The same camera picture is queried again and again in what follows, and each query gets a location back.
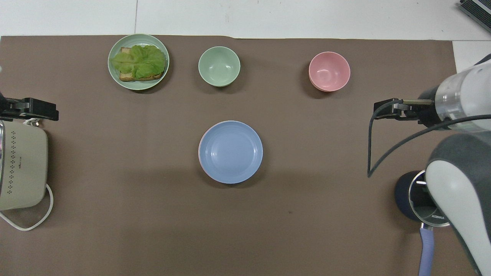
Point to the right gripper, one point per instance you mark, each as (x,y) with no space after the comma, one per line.
(429,111)

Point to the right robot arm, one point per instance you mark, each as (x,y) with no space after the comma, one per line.
(460,184)

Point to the pink bowl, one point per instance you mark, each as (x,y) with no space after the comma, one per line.
(329,71)

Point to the grey ribbed device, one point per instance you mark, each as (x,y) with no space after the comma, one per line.
(477,8)

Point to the blue plate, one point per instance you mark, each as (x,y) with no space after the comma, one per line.
(231,152)

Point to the green bowl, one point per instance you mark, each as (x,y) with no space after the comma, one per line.
(219,66)

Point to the green lettuce leaf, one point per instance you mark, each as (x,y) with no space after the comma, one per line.
(140,60)

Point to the toast slice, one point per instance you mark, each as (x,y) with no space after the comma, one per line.
(126,76)

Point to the green plate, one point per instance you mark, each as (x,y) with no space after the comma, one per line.
(115,78)

